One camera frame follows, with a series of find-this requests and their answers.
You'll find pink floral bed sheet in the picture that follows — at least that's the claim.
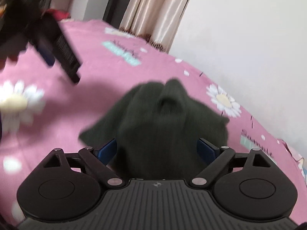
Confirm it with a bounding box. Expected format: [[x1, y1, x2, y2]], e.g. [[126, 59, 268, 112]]
[[1, 20, 306, 225]]

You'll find dark green knit garment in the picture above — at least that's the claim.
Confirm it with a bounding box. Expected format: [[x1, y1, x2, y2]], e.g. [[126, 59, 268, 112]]
[[79, 79, 229, 180]]

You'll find red cloth item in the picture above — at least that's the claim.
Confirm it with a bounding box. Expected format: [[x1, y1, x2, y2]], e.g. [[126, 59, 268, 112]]
[[46, 8, 71, 21]]

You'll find beige satin curtain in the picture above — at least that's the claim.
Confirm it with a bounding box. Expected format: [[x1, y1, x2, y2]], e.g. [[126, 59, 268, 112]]
[[119, 0, 189, 53]]

